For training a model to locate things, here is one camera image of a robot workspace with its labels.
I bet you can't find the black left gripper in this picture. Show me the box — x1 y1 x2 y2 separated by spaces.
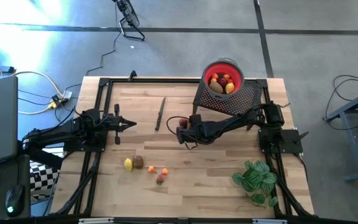
97 103 137 146

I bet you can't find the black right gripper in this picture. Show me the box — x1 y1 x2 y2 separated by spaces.
176 113 214 145

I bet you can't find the brown toy kiwi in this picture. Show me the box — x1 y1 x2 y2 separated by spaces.
132 154 145 170
208 81 224 95

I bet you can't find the red collapsible colander grey rim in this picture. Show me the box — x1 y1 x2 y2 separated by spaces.
201 57 245 101

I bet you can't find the black kitchen knife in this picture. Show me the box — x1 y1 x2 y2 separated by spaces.
154 96 167 132

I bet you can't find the black perforated metal shelf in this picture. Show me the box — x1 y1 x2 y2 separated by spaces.
192 69 265 121

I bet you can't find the power strip with plugs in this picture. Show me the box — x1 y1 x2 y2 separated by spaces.
50 90 73 110

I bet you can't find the green artificial plant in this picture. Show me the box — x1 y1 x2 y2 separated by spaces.
231 159 280 208

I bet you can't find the black-white checkerboard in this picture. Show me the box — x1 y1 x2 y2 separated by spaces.
29 160 61 200

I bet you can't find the black floor fan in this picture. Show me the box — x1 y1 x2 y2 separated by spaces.
111 0 146 42

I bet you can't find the black desk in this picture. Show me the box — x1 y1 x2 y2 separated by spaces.
0 154 32 220

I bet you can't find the black computer mouse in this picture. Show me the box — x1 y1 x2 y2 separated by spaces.
4 184 25 218

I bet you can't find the blue-grey metal table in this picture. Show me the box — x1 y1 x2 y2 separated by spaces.
323 85 358 184

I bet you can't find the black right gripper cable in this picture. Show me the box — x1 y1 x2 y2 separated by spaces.
165 115 200 151

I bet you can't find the black aluminium table frame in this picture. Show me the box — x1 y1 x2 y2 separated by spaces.
50 76 316 218

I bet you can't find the black fan cable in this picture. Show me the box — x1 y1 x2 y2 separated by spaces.
63 2 120 91

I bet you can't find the white power cable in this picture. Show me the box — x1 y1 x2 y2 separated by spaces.
0 50 65 115

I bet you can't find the silver bracket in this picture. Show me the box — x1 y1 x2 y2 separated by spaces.
78 217 115 224
252 218 288 224

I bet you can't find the black floor cable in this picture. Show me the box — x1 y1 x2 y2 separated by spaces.
323 73 358 130

